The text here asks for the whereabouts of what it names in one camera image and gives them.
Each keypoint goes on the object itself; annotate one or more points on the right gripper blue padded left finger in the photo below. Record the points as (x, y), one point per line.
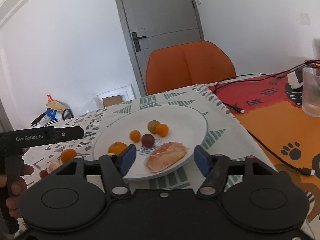
(114, 168)

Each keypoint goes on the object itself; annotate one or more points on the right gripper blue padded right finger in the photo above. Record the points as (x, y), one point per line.
(215, 170)

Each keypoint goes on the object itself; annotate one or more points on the large orange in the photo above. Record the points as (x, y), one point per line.
(117, 148)
(67, 155)

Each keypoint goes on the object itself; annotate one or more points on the small orange kumquat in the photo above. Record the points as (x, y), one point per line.
(162, 130)
(135, 136)

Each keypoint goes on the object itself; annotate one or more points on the dark brown round fruit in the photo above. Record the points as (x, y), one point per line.
(148, 140)

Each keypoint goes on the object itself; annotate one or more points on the red cherry tomato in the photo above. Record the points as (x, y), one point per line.
(43, 173)

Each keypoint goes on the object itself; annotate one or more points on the peeled pomelo segment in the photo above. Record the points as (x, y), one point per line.
(165, 156)
(53, 165)

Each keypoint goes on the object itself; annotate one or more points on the yellow-brown longan fruit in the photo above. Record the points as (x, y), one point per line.
(152, 126)

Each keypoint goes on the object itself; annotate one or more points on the person's left hand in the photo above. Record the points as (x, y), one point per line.
(17, 188)

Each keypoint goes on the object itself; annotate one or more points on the patterned white tablecloth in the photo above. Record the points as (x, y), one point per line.
(258, 202)

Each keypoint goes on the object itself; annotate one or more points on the pile of bags clutter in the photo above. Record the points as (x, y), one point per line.
(55, 112)

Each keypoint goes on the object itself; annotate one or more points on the white round plate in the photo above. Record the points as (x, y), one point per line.
(186, 125)

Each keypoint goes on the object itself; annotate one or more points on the red orange cartoon tablecloth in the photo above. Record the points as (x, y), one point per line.
(274, 115)

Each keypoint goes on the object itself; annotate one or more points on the orange chair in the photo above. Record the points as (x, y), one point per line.
(185, 65)

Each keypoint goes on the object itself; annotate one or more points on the white charger adapter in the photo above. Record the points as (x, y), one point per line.
(295, 79)

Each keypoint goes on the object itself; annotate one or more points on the ribbed drinking glass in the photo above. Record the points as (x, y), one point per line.
(311, 91)

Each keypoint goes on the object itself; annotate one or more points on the cardboard box by wall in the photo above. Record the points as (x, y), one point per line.
(112, 100)

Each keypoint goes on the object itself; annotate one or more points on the white board by wall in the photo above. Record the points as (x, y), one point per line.
(125, 92)

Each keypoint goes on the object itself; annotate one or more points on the grey door with handle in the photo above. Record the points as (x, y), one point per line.
(149, 25)

